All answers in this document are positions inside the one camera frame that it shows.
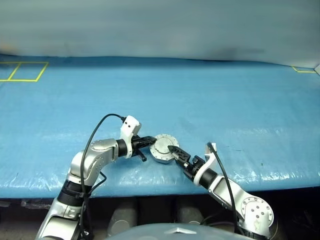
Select pale grey robot torso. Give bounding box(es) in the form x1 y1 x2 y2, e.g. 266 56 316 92
104 221 241 240

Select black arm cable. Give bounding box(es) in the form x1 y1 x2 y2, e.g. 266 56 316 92
79 113 126 240
206 142 248 237

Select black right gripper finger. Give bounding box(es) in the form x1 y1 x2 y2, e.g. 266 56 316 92
167 145 191 162
177 158 192 176

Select grey rounded shape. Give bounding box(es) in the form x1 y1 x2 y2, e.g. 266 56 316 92
174 199 204 226
107 199 139 237

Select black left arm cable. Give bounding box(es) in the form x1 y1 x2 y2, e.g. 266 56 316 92
79 113 126 240

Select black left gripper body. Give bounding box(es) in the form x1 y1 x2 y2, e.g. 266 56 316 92
131 136 148 162

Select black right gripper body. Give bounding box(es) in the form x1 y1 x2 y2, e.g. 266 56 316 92
184 155 206 182

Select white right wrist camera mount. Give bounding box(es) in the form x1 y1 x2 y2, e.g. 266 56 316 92
192 141 218 185

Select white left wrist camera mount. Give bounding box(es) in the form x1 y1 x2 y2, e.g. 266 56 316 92
119 115 142 160

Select silver motor housing lid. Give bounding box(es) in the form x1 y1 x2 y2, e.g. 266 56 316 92
152 136 177 158

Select silver motor housing copper coils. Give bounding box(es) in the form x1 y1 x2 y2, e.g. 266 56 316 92
149 133 181 165

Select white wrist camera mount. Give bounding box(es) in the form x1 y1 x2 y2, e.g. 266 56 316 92
119 115 142 160
192 141 218 185

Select blue plastic table cover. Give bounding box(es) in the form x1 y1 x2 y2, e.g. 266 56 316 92
0 53 320 200

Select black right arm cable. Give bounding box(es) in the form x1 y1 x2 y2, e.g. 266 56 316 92
206 142 248 237

